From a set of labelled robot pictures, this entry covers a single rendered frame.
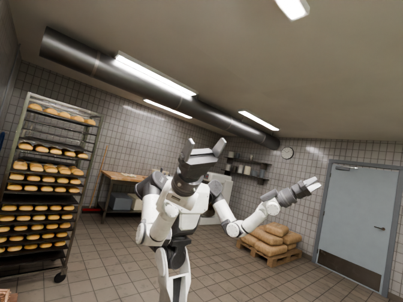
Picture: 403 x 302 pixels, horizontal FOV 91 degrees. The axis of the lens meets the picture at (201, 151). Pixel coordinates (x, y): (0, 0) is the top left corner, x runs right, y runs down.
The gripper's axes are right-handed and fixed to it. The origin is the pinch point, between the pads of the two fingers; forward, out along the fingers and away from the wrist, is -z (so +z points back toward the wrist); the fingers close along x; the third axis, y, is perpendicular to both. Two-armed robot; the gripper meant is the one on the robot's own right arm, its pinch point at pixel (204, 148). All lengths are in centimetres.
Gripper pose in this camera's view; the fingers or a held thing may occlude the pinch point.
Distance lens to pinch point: 54.4
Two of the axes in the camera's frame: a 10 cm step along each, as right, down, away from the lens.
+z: -3.8, 6.9, 6.2
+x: 8.2, -0.6, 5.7
